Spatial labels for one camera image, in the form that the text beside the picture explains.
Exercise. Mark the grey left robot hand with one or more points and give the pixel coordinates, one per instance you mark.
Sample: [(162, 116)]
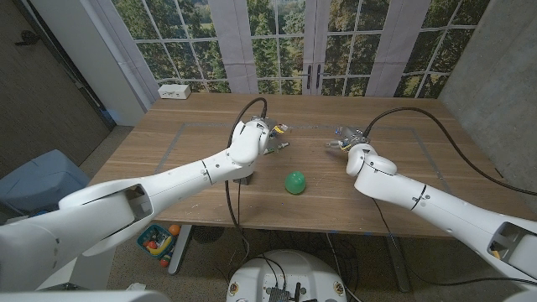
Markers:
[(274, 128)]

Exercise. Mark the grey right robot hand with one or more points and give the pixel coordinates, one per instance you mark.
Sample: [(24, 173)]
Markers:
[(352, 136)]

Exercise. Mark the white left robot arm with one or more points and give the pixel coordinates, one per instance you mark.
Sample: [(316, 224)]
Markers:
[(147, 201)]

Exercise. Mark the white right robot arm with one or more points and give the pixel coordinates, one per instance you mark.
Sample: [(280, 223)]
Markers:
[(419, 197)]

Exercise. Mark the green ball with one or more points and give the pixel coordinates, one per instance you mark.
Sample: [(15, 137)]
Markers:
[(295, 183)]

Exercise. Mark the dark grey block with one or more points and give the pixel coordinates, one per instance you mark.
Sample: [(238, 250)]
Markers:
[(245, 181)]

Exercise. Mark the printed window backdrop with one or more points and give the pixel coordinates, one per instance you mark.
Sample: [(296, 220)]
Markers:
[(268, 50)]

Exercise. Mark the white power strip box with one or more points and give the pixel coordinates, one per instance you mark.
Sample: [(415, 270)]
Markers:
[(174, 91)]

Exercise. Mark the black round floor base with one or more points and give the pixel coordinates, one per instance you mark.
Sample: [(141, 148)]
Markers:
[(207, 235)]

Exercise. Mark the grey table leg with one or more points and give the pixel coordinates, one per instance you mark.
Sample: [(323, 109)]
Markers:
[(398, 264)]

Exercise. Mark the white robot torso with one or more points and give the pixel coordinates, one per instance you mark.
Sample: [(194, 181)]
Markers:
[(293, 268)]

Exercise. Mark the orange toy fruit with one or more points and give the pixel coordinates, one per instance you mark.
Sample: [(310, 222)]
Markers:
[(174, 230)]

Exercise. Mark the white table leg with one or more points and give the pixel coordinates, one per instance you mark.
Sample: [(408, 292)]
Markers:
[(179, 251)]

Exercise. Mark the yellow toy banana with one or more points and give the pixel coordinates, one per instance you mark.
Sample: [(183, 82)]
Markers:
[(161, 246)]

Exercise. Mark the teal toy basket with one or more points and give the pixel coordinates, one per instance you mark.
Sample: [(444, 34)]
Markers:
[(151, 237)]

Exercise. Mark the blue grey bin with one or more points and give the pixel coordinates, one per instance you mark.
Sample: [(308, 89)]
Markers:
[(42, 176)]

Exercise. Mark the dark wooden door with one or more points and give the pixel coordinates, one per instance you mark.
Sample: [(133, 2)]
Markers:
[(33, 92)]

